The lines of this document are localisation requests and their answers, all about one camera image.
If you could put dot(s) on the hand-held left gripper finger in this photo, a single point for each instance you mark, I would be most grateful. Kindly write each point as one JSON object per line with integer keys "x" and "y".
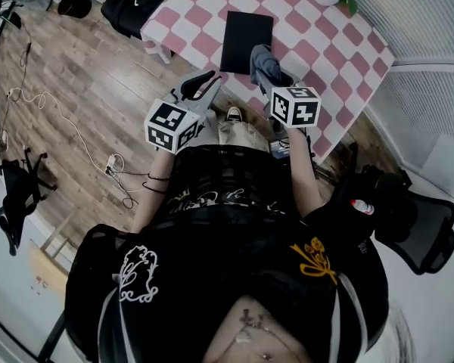
{"x": 187, "y": 85}
{"x": 209, "y": 97}

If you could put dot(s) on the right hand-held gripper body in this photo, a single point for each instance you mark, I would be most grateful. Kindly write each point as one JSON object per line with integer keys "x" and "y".
{"x": 295, "y": 108}

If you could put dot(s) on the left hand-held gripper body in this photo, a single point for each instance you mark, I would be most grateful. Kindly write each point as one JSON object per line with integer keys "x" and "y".
{"x": 170, "y": 127}

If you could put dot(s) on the grey cloth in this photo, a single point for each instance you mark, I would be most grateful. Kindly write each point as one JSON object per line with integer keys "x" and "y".
{"x": 265, "y": 62}

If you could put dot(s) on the person's right forearm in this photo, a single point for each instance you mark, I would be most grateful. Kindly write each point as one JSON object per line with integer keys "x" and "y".
{"x": 304, "y": 172}

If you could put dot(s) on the person's left forearm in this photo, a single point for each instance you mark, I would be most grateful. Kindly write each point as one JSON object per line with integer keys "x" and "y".
{"x": 153, "y": 199}

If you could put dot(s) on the person's white shoe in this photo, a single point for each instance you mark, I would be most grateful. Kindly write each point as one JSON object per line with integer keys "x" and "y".
{"x": 234, "y": 115}

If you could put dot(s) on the white table leg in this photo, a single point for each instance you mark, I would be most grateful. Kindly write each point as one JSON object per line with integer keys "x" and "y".
{"x": 162, "y": 53}

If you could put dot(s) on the dark badge card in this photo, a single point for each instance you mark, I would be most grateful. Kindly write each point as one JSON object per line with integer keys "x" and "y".
{"x": 280, "y": 149}

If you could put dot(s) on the pink white checkered tablecloth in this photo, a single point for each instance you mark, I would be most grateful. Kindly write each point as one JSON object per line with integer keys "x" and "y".
{"x": 325, "y": 51}

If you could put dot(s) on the person's beige trousers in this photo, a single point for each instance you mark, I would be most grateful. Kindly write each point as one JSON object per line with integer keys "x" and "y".
{"x": 242, "y": 136}

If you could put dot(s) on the black wrist bands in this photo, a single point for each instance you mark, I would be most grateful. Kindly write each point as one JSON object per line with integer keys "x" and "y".
{"x": 157, "y": 182}

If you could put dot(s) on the white power strip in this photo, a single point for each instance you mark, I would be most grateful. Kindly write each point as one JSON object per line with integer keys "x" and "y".
{"x": 111, "y": 164}

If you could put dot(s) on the black padded office chair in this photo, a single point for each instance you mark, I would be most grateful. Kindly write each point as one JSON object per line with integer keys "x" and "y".
{"x": 136, "y": 6}

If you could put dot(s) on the red label plastic bottle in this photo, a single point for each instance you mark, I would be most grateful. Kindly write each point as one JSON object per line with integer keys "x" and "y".
{"x": 363, "y": 207}

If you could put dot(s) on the person's black embroidered shirt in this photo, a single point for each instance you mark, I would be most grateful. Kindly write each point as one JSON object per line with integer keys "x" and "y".
{"x": 219, "y": 248}

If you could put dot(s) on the black waste bin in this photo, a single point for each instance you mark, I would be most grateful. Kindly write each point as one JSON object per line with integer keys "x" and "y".
{"x": 75, "y": 6}

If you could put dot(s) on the black chair base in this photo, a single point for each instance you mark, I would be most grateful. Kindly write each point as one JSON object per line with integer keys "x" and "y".
{"x": 19, "y": 191}

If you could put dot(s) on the black mesh office chair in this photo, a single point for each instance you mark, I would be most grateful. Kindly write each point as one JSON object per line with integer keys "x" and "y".
{"x": 420, "y": 225}

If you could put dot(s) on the light wooden board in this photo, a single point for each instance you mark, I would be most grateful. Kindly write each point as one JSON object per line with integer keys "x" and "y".
{"x": 47, "y": 270}

